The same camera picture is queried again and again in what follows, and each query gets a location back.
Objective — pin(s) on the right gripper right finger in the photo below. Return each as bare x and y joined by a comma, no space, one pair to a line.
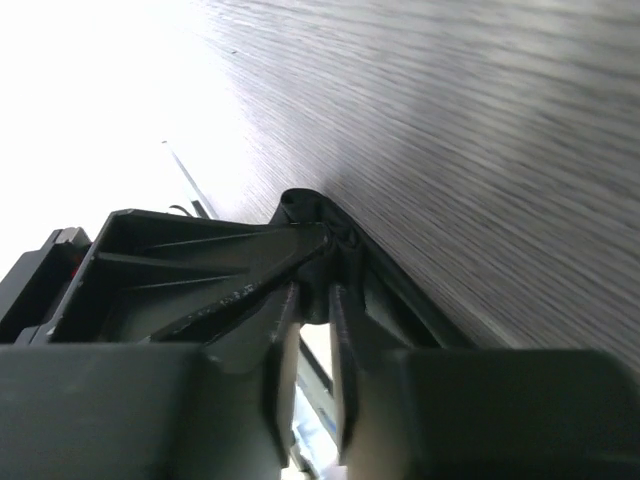
445,413

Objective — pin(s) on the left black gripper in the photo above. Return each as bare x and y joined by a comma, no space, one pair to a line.
149,277

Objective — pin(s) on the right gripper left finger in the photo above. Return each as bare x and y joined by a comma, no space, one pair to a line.
155,411

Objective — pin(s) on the black tie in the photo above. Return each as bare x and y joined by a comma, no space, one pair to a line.
380,288

